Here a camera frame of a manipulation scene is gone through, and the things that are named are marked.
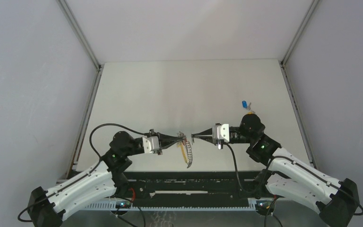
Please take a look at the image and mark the metal keyring with small rings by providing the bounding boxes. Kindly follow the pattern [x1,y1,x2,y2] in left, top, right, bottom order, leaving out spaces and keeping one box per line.
[176,131,193,168]

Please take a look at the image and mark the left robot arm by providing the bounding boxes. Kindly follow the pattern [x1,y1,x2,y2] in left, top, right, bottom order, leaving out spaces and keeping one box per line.
[25,131,184,227]

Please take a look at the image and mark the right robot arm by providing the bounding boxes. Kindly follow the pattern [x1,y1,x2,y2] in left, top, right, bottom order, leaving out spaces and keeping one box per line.
[191,113,363,227]

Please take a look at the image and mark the blue key tag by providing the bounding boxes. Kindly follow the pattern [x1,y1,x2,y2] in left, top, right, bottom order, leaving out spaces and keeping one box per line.
[242,100,248,109]

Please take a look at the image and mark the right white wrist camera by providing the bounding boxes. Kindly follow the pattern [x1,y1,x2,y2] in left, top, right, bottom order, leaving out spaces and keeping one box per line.
[212,123,230,149]

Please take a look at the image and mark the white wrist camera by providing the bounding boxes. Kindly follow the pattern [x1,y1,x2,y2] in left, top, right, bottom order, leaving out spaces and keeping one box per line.
[142,129,163,155]
[212,123,230,149]

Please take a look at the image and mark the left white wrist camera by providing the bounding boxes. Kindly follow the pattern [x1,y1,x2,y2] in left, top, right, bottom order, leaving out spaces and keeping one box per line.
[142,129,163,155]

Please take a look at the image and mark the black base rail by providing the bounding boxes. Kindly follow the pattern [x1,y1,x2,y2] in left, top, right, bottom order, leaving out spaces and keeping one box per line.
[112,171,274,209]

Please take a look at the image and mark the right camera cable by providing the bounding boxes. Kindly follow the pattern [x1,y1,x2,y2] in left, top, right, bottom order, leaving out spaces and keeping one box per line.
[224,142,363,217]

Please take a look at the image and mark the camera cable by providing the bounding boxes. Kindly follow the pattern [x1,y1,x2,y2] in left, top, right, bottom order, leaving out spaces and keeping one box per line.
[224,142,363,217]
[17,123,147,223]

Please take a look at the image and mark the white cable duct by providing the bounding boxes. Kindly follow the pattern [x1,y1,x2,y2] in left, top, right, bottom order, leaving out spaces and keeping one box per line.
[61,200,264,211]

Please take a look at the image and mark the left aluminium frame post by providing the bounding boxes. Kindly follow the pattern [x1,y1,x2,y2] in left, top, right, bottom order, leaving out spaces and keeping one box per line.
[43,0,97,188]

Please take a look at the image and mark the aluminium frame post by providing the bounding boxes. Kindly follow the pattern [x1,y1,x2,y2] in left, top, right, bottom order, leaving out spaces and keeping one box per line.
[279,0,348,227]
[43,0,97,188]

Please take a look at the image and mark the left camera cable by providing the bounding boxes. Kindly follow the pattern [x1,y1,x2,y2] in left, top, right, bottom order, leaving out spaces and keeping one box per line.
[17,123,147,223]

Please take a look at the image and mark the right aluminium frame post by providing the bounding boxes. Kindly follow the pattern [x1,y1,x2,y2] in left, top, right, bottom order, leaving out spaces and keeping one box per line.
[279,0,348,227]

